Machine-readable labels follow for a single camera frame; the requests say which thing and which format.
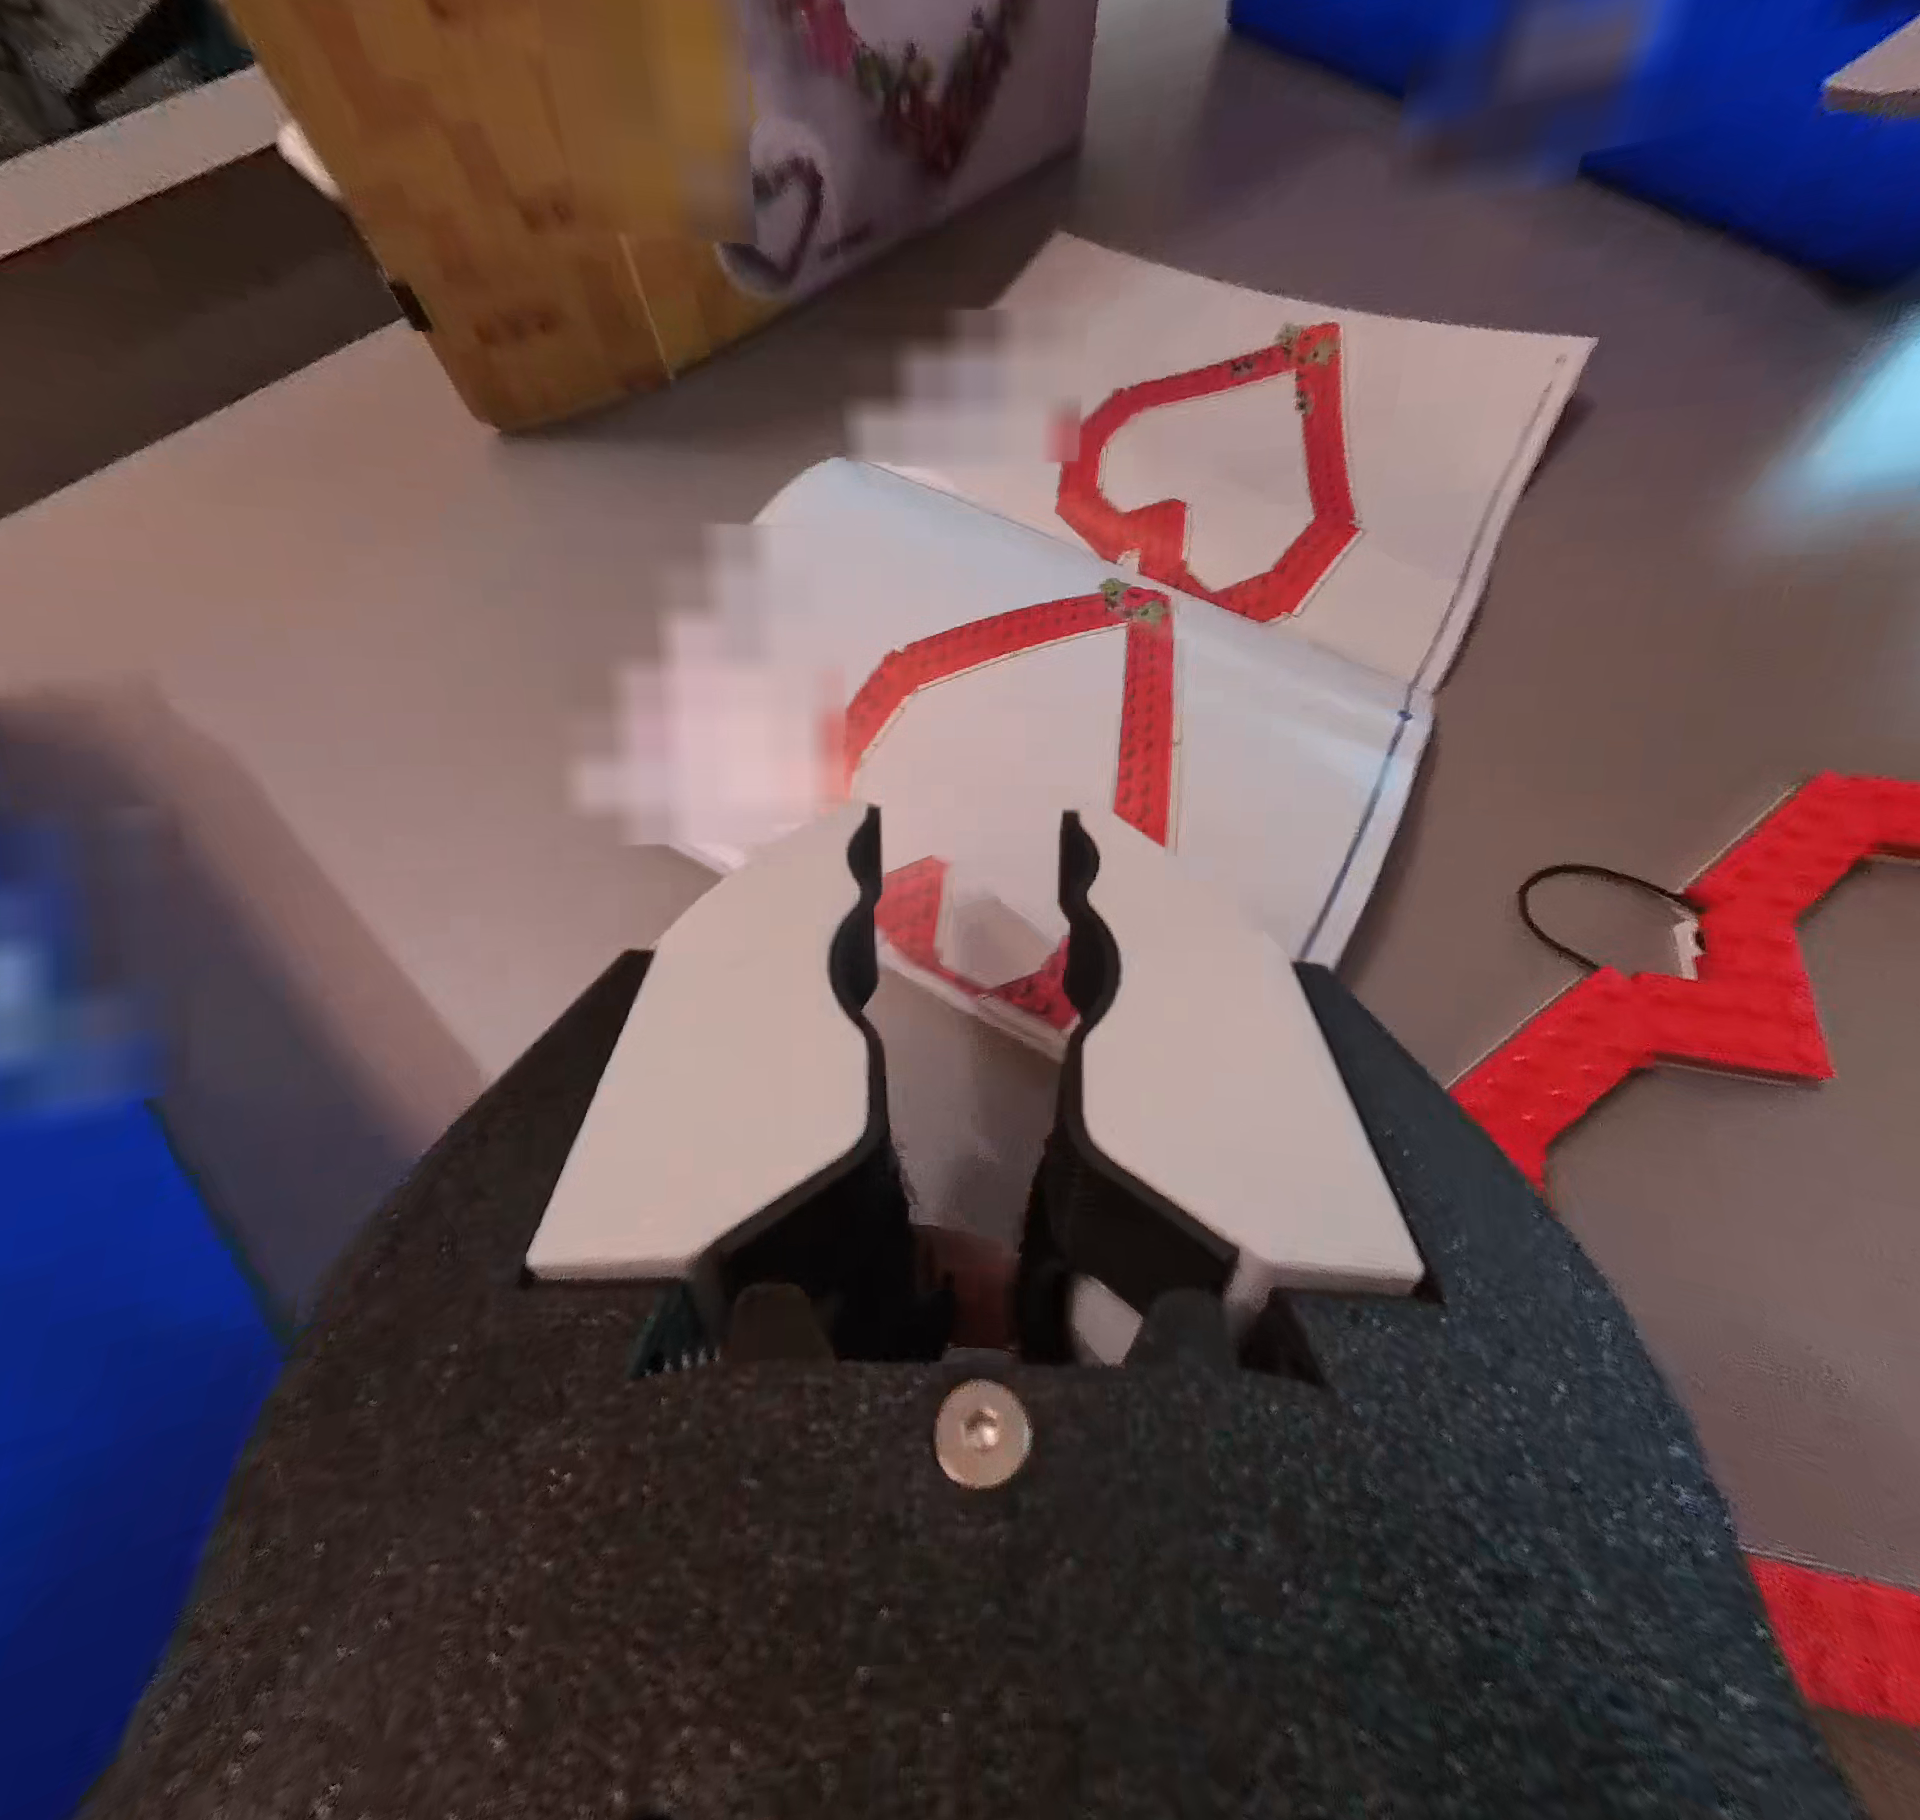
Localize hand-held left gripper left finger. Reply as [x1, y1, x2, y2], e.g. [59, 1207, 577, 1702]
[525, 802, 921, 1312]

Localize toy set box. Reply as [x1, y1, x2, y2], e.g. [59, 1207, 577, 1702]
[195, 0, 1114, 433]

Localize grey desk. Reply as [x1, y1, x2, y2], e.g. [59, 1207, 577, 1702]
[0, 0, 1920, 1820]

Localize thin black cord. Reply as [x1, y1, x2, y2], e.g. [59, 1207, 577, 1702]
[1517, 863, 1704, 975]

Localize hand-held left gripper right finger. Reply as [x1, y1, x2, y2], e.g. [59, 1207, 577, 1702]
[1017, 809, 1427, 1312]

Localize red brick heart frame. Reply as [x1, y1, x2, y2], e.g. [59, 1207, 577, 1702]
[1447, 774, 1920, 1724]

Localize open instruction booklet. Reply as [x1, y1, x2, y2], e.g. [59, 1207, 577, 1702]
[705, 233, 1600, 1063]

